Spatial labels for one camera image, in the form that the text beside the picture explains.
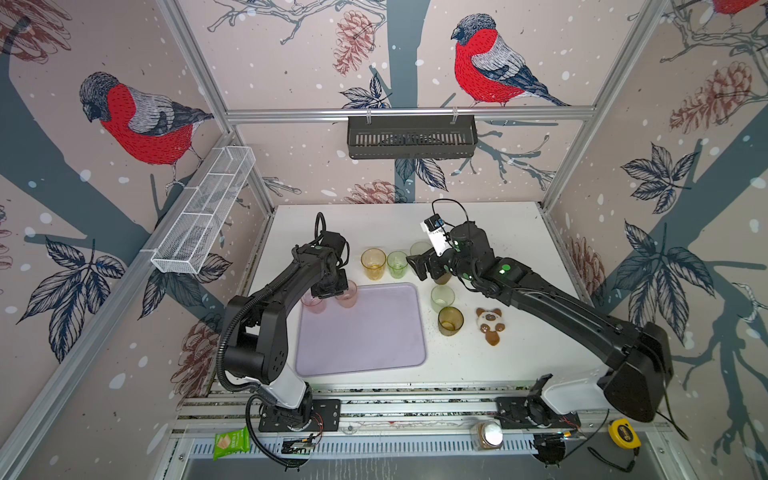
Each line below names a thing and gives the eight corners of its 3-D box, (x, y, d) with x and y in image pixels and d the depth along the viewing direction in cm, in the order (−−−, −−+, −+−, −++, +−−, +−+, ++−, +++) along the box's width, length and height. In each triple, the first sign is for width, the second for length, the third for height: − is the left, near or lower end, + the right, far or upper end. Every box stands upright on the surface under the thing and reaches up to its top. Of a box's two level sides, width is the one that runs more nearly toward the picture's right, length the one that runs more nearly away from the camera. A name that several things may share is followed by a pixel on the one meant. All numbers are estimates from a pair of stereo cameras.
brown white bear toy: (481, 345, 87) (484, 341, 84) (475, 312, 94) (477, 308, 91) (505, 345, 87) (509, 341, 84) (497, 312, 94) (500, 308, 91)
